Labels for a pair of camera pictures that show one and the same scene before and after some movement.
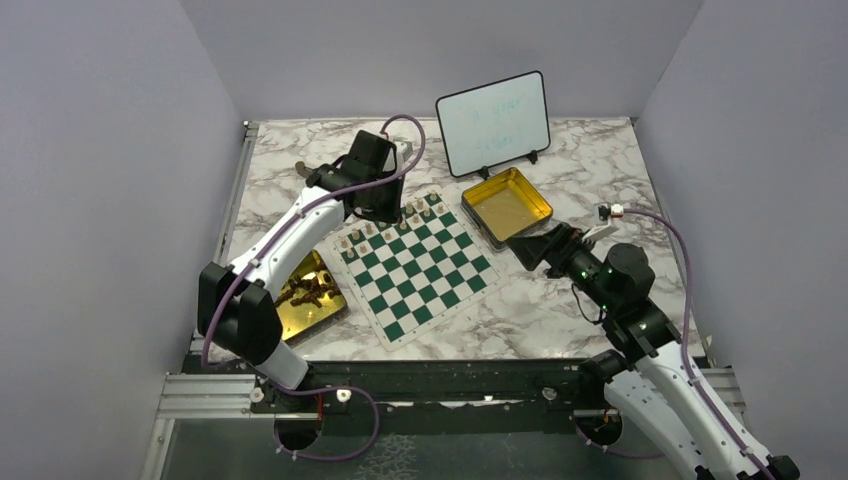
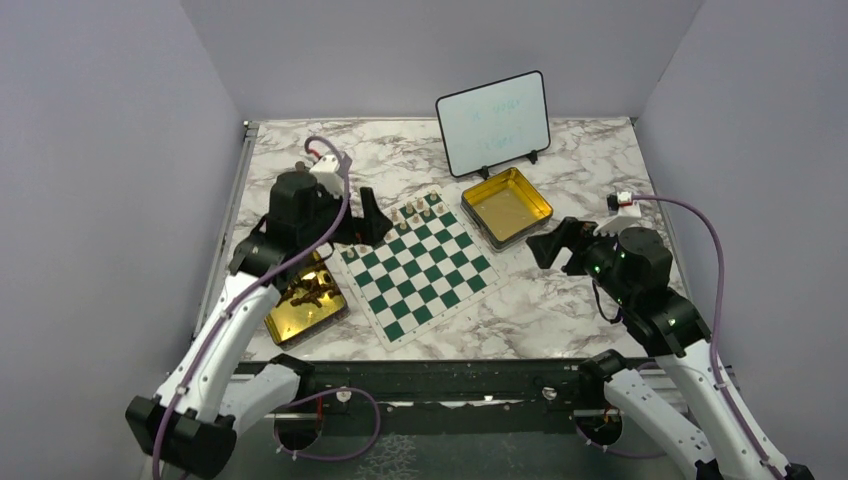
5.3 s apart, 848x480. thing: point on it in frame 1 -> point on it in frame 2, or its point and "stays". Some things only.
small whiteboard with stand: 494,123 stays
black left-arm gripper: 391,213 -> 367,230
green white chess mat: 411,274 stays
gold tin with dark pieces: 311,300 stays
